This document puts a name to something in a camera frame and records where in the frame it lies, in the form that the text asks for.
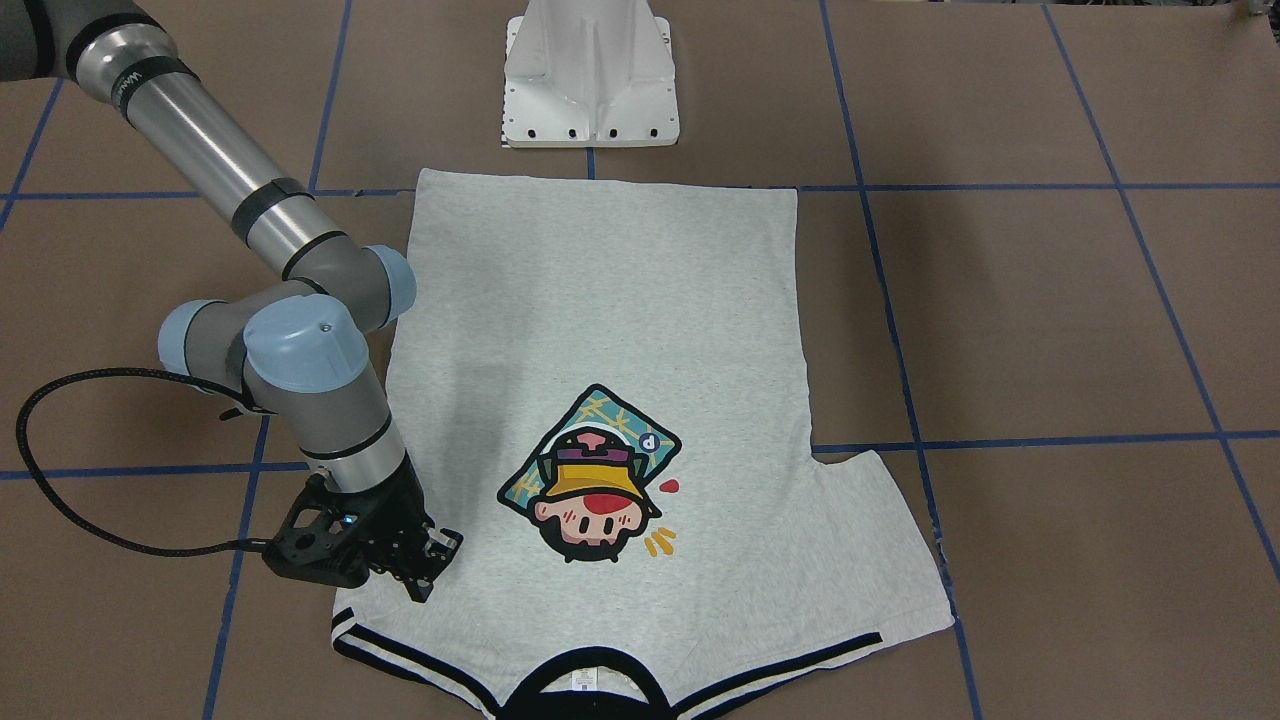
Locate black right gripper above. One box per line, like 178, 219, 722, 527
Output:
340, 455, 465, 603

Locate grey cartoon print t-shirt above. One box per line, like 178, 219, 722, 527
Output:
332, 169, 954, 719

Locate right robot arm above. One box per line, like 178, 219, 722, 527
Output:
3, 1, 465, 603

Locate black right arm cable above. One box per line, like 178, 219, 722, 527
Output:
15, 366, 271, 559

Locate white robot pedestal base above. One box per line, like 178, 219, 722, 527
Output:
500, 1, 681, 149

